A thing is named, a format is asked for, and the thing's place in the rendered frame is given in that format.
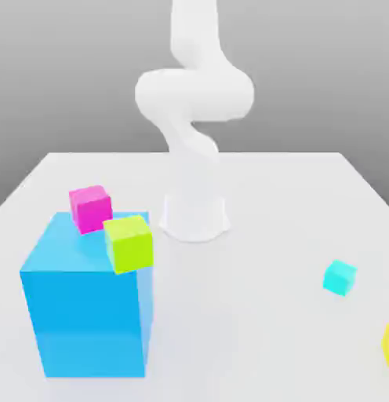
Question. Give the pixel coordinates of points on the large blue box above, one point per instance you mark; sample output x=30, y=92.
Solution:
x=81, y=314

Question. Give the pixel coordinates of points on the small cyan cube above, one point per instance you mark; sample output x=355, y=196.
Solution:
x=338, y=278

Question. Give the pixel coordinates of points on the small lime green cube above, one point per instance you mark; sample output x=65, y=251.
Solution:
x=130, y=245

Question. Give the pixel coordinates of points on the small magenta cube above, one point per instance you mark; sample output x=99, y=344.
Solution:
x=92, y=210

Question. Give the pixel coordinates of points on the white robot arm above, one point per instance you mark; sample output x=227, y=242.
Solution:
x=194, y=94

